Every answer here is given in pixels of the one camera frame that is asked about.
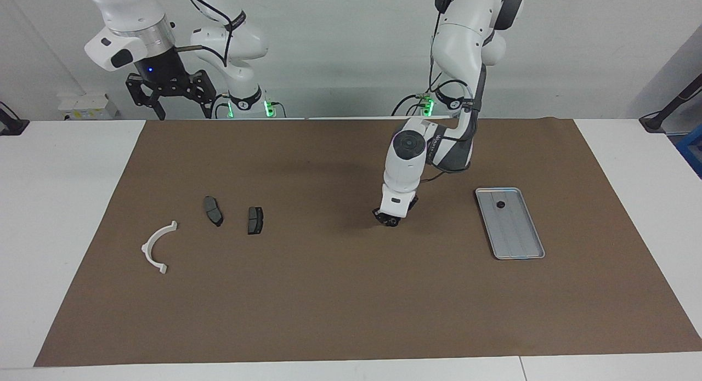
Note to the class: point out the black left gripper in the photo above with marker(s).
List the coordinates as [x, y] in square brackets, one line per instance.
[410, 210]

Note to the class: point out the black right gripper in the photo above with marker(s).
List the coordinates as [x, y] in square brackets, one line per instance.
[162, 71]

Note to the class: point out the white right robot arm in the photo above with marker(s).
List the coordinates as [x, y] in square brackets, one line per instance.
[126, 8]

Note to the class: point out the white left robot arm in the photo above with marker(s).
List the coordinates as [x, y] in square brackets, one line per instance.
[406, 161]

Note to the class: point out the silver metal tray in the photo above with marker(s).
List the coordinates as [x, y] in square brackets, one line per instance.
[515, 233]

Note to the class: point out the white cardboard box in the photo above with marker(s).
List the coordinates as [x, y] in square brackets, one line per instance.
[88, 107]

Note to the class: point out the brown table mat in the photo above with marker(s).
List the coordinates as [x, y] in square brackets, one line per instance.
[340, 293]

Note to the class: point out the long grey brake pad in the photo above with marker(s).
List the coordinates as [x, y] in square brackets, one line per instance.
[213, 210]

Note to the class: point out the short grey brake pad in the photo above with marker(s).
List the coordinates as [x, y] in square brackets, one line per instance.
[255, 221]

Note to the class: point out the black clamp stand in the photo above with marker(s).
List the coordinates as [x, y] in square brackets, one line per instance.
[11, 123]

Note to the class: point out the black slanted stand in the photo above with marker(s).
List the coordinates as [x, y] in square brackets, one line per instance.
[666, 111]

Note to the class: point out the blue crate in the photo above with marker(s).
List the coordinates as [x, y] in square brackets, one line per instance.
[692, 151]

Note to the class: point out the white curved plastic bracket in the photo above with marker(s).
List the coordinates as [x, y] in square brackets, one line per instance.
[149, 248]

